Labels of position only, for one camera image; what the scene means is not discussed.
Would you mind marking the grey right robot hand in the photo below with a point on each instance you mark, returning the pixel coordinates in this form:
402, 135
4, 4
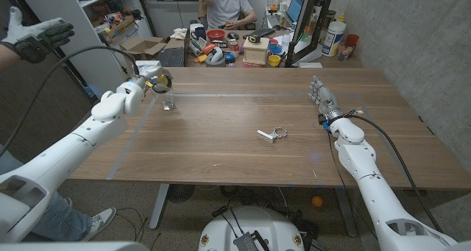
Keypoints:
325, 98

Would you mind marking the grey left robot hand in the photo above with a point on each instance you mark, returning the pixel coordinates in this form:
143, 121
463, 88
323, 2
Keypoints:
151, 72

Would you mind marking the yellow button black base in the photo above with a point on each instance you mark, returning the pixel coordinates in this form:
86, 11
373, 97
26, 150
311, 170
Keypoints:
162, 80

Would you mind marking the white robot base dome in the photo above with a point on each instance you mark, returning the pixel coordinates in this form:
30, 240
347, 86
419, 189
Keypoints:
254, 221

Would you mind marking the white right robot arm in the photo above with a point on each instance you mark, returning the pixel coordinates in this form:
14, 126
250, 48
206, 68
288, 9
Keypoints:
364, 162

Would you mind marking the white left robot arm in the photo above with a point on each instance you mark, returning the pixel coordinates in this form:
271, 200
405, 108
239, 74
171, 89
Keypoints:
73, 148

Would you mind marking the person's bare forearm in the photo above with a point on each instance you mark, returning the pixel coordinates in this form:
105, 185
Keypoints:
6, 56

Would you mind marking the clear glass cup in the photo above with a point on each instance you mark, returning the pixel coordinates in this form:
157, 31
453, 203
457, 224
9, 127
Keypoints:
167, 102

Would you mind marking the orange hand tool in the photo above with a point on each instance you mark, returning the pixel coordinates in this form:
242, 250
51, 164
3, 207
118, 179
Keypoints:
208, 49

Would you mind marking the yellow cup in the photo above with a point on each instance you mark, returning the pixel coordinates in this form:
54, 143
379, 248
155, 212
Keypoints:
274, 60

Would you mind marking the red plastic cup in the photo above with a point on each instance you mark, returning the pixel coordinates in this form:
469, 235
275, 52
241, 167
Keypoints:
352, 39

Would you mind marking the white power strip box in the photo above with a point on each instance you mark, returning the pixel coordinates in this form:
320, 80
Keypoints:
147, 62

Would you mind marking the black keyboard beside cardboard box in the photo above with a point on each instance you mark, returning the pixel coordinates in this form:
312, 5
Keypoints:
173, 56

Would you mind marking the open empty cardboard box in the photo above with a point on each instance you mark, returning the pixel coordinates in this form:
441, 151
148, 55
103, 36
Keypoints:
141, 45

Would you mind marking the white flat pad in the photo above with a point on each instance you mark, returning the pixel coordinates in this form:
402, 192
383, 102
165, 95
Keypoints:
311, 64

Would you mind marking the white folded cloth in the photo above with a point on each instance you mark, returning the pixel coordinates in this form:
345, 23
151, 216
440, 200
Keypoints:
179, 34

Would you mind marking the printed drinking glass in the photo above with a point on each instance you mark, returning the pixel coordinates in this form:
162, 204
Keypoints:
345, 51

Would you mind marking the cardboard box with clutter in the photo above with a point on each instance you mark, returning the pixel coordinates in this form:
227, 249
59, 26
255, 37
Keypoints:
121, 28

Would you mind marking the white plastic canister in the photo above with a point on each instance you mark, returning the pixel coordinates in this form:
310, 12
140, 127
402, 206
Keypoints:
333, 39

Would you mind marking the navy blue mug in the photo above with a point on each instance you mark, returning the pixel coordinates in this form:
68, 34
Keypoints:
200, 33

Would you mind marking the grey round holder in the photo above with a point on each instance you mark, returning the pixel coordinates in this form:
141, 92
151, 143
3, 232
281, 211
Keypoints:
215, 59

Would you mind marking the red black labelled box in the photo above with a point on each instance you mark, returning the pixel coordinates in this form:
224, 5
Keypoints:
220, 44

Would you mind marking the red bowl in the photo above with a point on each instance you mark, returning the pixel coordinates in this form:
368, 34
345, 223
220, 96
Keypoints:
215, 34

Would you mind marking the dark glass jar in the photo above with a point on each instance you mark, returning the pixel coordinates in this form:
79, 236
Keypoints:
330, 17

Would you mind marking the black computer monitor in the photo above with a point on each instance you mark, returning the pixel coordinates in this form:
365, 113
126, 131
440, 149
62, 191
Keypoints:
305, 19

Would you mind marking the yellow squeeze bottle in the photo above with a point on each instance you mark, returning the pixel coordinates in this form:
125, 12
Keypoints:
341, 18

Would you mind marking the small wooden drawer box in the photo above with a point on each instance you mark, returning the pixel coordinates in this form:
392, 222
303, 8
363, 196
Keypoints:
255, 52

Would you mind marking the red labelled tin can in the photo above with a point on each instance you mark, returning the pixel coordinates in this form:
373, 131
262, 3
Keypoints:
234, 48

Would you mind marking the white shelf unit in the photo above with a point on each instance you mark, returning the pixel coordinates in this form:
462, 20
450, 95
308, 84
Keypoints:
73, 30

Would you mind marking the black computer mouse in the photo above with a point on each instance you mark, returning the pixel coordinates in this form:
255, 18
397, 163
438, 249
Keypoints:
233, 35

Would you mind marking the black desktop keyboard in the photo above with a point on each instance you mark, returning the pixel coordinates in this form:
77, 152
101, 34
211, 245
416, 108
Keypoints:
262, 32

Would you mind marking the yellow black tape measure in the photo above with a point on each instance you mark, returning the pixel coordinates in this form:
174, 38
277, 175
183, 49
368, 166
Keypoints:
254, 39

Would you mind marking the open laptop blue screen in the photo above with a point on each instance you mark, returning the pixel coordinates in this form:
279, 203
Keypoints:
295, 8

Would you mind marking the seated person grey t-shirt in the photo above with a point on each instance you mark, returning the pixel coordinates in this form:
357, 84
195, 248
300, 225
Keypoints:
228, 4

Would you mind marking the orange ball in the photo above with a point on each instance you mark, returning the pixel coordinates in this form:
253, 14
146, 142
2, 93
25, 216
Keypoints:
317, 201

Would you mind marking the grey table leg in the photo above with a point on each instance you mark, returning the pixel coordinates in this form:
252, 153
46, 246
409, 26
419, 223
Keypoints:
159, 207
344, 214

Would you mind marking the round black floor fan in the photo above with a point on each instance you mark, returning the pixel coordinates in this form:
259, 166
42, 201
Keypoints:
180, 193

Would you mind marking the black and white glove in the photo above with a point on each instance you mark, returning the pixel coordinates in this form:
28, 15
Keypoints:
22, 30

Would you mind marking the grey finned module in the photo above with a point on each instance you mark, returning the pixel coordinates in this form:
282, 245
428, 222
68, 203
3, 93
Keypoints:
246, 243

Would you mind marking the standing person blue jeans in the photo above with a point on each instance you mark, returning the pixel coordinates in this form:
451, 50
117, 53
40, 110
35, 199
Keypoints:
66, 221

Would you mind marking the white robot torso edge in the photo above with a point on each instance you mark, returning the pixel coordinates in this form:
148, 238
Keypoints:
73, 246

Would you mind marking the silver metal bracket part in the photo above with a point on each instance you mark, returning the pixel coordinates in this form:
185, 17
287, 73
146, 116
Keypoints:
271, 135

